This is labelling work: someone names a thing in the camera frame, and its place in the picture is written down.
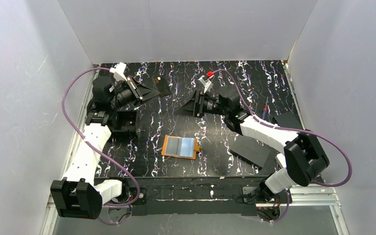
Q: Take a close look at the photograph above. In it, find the orange card holder wallet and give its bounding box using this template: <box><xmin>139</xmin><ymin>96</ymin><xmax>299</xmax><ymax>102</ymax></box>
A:
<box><xmin>161</xmin><ymin>135</ymin><xmax>200</xmax><ymax>160</ymax></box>

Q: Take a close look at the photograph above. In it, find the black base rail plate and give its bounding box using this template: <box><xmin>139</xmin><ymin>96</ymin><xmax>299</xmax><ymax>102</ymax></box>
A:
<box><xmin>94</xmin><ymin>176</ymin><xmax>292</xmax><ymax>217</ymax></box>

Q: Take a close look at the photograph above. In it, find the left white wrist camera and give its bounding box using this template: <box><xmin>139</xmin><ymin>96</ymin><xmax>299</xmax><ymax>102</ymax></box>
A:
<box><xmin>109</xmin><ymin>62</ymin><xmax>127</xmax><ymax>82</ymax></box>

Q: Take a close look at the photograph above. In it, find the black box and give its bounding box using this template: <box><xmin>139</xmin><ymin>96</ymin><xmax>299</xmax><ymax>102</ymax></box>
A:
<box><xmin>112</xmin><ymin>110</ymin><xmax>140</xmax><ymax>138</ymax></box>

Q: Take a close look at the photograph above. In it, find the blue red screwdriver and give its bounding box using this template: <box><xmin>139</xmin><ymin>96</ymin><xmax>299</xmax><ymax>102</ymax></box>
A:
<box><xmin>261</xmin><ymin>97</ymin><xmax>268</xmax><ymax>120</ymax></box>

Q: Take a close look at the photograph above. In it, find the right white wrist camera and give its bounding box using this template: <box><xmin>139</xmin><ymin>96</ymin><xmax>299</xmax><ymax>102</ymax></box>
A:
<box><xmin>197</xmin><ymin>71</ymin><xmax>214</xmax><ymax>94</ymax></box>

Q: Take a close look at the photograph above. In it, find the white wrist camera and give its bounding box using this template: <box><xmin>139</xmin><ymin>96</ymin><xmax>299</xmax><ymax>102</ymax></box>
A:
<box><xmin>109</xmin><ymin>62</ymin><xmax>127</xmax><ymax>82</ymax></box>
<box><xmin>197</xmin><ymin>71</ymin><xmax>214</xmax><ymax>94</ymax></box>

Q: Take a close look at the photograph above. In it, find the black flat slab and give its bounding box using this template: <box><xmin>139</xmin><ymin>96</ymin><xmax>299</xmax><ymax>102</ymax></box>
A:
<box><xmin>229</xmin><ymin>135</ymin><xmax>271</xmax><ymax>168</ymax></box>

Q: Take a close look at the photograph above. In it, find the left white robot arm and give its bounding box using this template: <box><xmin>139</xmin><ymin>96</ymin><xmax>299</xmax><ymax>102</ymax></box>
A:
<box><xmin>50</xmin><ymin>76</ymin><xmax>160</xmax><ymax>219</ymax></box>

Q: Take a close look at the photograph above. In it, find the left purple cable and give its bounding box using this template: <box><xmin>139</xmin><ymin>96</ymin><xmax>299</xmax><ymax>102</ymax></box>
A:
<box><xmin>61</xmin><ymin>67</ymin><xmax>141</xmax><ymax>226</ymax></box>

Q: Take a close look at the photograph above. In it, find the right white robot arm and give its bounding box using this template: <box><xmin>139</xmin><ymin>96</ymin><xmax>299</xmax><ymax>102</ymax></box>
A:
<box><xmin>175</xmin><ymin>91</ymin><xmax>329</xmax><ymax>198</ymax></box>

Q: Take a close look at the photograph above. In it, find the purple cable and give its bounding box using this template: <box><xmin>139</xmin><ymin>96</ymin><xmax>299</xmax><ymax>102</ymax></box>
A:
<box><xmin>61</xmin><ymin>67</ymin><xmax>141</xmax><ymax>226</ymax></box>
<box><xmin>209</xmin><ymin>69</ymin><xmax>353</xmax><ymax>188</ymax></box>

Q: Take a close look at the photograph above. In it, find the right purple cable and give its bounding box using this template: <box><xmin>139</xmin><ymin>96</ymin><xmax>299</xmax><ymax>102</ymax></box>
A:
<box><xmin>209</xmin><ymin>69</ymin><xmax>353</xmax><ymax>188</ymax></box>

